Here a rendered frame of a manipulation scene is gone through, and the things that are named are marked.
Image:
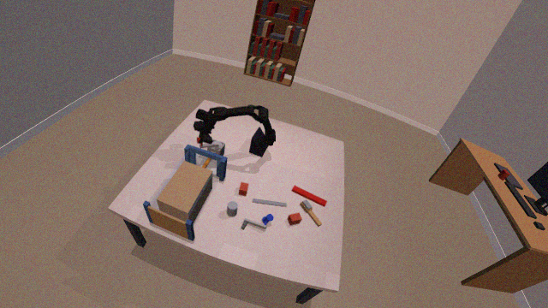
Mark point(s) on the grey cylinder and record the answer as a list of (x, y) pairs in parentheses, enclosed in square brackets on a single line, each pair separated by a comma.
[(232, 208)]

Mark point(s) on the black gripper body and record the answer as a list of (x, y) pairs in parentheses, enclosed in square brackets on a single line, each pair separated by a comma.
[(206, 137)]

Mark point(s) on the red cube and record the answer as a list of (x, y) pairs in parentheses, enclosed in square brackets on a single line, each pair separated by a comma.
[(294, 218), (243, 189)]

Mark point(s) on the crank handle with dark red grip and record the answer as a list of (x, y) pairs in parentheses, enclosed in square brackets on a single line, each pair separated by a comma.
[(207, 144)]

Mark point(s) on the red flat bar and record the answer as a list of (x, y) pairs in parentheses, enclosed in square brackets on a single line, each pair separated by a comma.
[(309, 196)]

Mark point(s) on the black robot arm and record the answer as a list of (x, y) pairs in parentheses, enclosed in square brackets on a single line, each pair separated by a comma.
[(222, 113)]

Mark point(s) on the grey flat bar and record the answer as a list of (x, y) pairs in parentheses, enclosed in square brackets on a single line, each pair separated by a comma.
[(261, 201)]

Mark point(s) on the grey crank handle with blue knob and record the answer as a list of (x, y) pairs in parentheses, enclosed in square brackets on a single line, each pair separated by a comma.
[(266, 219)]

